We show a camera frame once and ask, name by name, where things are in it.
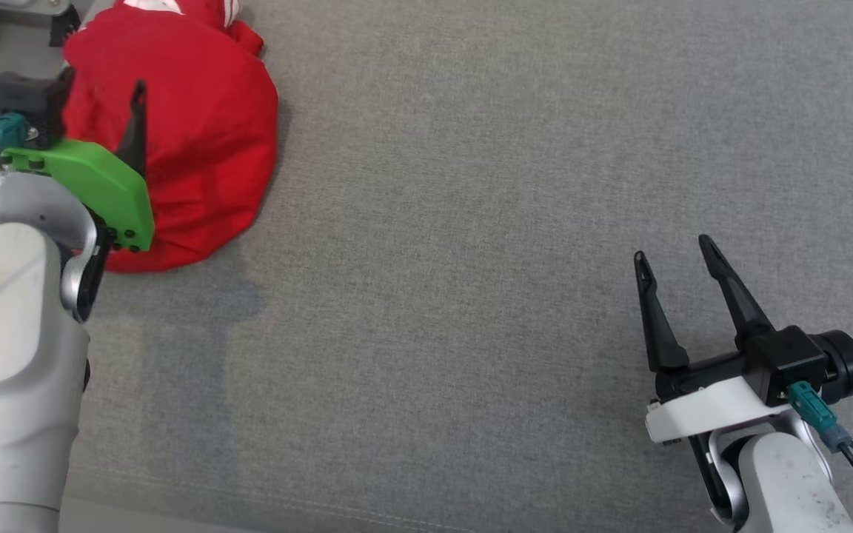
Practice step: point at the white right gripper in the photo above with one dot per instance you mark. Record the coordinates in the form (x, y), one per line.
(708, 400)

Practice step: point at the red shorts with white stripe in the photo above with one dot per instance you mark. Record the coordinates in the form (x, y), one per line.
(204, 133)

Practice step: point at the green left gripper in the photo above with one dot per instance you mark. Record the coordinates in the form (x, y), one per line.
(112, 192)

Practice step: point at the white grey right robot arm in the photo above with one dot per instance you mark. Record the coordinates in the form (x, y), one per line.
(782, 481)

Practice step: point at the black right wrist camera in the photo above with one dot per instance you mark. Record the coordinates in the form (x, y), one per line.
(797, 355)

